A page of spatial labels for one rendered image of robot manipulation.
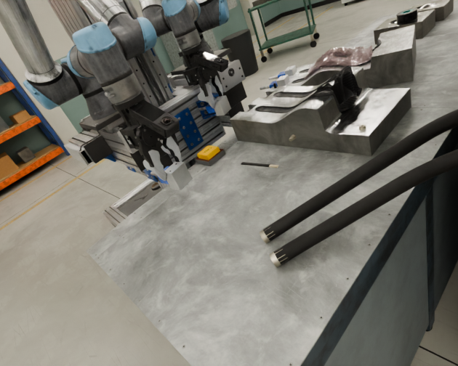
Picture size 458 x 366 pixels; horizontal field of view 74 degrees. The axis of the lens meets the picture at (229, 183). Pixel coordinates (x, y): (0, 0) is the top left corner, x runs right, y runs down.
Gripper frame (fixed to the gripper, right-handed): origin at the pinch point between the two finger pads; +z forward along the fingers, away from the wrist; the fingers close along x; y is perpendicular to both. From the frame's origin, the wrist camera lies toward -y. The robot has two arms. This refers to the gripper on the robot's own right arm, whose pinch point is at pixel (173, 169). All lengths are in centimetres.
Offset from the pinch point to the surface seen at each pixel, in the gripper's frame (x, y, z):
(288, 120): -33.4, -15.3, 5.4
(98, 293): 18, 124, 95
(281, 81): -72, 8, 8
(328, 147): -31.6, -26.3, 13.7
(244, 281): 14.4, -26.6, 14.9
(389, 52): -73, -33, 4
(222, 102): -40.0, 13.4, 0.3
